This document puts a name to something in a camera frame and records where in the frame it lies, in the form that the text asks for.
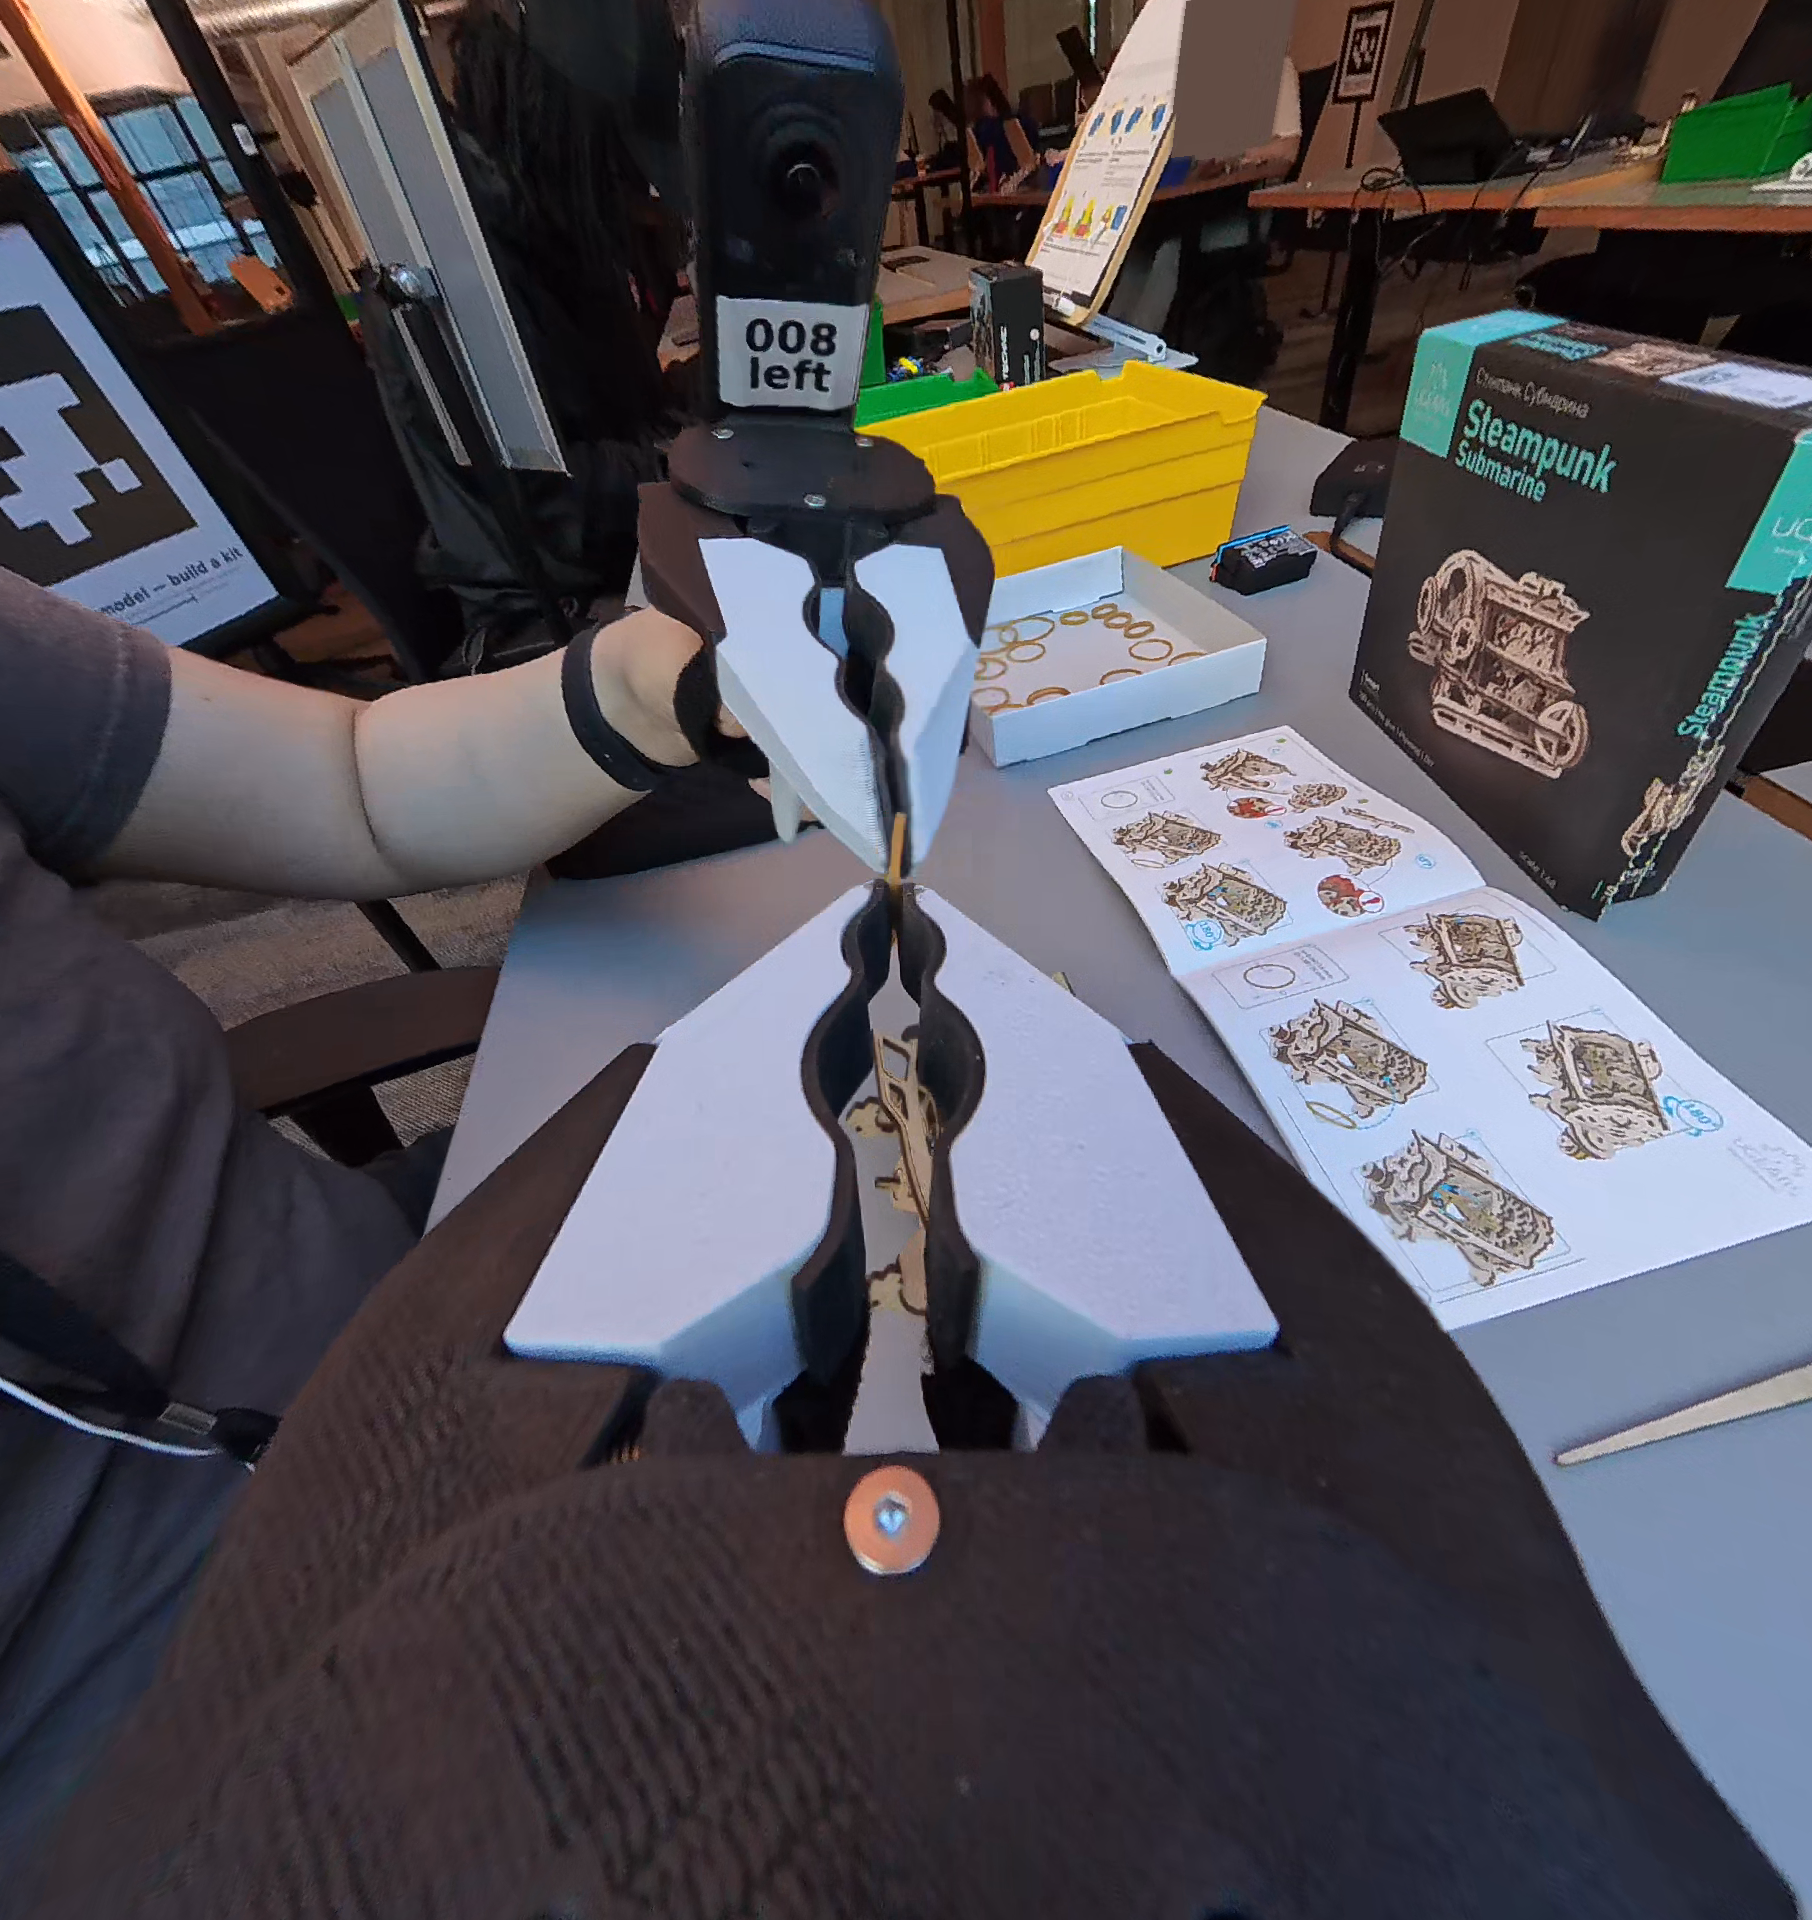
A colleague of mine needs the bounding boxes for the small black and blue device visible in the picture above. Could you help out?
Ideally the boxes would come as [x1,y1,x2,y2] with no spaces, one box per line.
[1208,524,1320,596]

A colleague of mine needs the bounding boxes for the small black carton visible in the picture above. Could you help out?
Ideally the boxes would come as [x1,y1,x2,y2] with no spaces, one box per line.
[968,263,1048,388]

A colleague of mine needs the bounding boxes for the wooden-top desk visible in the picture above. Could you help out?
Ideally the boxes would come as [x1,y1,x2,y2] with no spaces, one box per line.
[1249,151,1812,437]

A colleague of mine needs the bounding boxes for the wooden mechanical model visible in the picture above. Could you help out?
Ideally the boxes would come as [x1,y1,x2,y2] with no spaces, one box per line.
[843,1025,950,1325]

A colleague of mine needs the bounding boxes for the thin white cable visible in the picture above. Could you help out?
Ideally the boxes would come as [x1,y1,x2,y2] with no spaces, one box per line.
[0,1355,187,1454]

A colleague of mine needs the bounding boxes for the person's left forearm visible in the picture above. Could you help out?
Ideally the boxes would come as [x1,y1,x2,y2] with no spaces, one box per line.
[95,625,615,901]

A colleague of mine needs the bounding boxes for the colourful sign on easel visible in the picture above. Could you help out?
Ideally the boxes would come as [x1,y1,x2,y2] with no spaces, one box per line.
[1024,0,1304,323]

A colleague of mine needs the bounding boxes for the illustrated instruction booklet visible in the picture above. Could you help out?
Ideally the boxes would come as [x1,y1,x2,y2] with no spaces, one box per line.
[1048,727,1812,1333]

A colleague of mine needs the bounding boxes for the white panel on stand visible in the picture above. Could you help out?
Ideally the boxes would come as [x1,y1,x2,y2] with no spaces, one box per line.
[299,0,570,483]

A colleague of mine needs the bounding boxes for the yellow plastic bin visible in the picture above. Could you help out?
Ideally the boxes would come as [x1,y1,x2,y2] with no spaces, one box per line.
[856,359,1267,581]

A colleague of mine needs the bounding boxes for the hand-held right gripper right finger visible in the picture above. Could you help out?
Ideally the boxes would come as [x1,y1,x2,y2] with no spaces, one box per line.
[899,884,1284,1454]

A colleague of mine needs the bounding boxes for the person's dark clothing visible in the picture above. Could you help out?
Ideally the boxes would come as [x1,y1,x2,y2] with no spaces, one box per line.
[0,546,451,1862]

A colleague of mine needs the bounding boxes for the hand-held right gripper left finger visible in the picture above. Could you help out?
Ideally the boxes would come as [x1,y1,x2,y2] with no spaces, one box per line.
[504,883,899,1454]

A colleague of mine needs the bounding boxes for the black desktop device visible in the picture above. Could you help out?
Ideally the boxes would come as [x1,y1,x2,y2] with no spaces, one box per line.
[1309,433,1400,521]

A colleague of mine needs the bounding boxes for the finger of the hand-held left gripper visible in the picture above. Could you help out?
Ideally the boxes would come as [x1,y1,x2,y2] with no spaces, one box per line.
[696,537,899,872]
[849,544,985,875]

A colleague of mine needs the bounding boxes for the group of tan rubber bands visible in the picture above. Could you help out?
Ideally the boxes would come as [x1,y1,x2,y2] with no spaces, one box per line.
[973,596,1210,714]

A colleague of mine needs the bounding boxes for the thin wooden stick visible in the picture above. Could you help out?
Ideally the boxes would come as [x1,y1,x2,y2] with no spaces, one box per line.
[1553,1339,1812,1470]

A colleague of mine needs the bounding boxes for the black model kit box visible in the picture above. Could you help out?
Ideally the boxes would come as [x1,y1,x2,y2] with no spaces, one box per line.
[1350,306,1812,921]

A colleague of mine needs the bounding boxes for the person's left hand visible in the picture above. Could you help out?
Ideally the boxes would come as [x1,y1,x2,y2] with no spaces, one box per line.
[595,604,756,777]

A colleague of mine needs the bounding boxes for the white cardboard tray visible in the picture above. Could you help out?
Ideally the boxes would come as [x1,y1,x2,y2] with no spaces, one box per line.
[967,544,1271,769]

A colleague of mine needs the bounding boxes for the black laptop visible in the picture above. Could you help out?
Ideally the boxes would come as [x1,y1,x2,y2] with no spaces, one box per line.
[1377,87,1524,190]

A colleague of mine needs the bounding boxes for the green plastic bin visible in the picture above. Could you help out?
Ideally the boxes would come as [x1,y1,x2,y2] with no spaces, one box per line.
[853,301,1002,432]
[1659,81,1812,185]

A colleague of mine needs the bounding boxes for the black strap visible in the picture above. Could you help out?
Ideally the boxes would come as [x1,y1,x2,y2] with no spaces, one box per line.
[0,1215,281,1465]

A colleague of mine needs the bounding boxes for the dark chair armrest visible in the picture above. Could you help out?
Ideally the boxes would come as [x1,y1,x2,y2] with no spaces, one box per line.
[223,966,504,1168]

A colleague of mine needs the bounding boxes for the black and white marker poster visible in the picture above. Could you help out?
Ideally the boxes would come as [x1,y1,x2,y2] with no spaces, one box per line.
[0,172,315,658]

